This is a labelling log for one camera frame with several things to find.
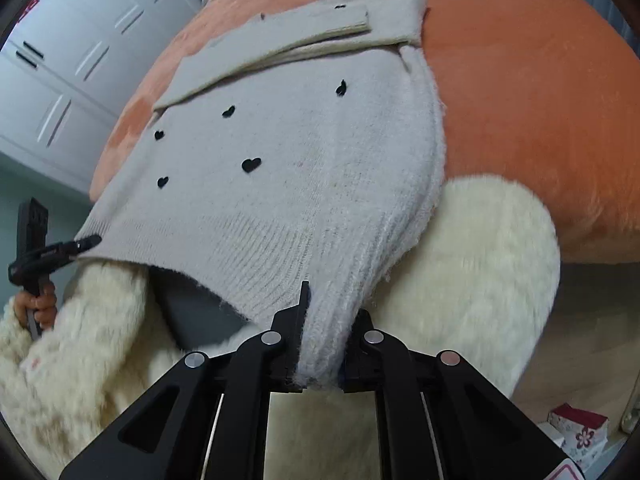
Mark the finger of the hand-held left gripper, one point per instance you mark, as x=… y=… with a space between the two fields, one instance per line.
x=75 y=247

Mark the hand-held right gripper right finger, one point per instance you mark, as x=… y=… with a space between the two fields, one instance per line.
x=358 y=360

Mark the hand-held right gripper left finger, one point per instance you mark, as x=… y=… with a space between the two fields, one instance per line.
x=292 y=352

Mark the grey knit sweater black hearts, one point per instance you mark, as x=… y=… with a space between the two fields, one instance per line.
x=310 y=160

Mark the person's left forearm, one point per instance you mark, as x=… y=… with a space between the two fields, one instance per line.
x=75 y=360

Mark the person's left hand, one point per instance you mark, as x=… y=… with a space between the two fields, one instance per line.
x=44 y=307

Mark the person's cream fluffy coat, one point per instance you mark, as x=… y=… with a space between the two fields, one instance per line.
x=475 y=285

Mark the white panelled wardrobe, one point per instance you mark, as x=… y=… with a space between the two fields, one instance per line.
x=75 y=60

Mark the red wardrobe sticker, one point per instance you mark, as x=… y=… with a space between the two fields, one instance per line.
x=28 y=10

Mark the floral printed box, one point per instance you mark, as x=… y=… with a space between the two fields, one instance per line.
x=580 y=432

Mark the orange fleece blanket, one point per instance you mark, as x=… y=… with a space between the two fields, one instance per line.
x=525 y=110

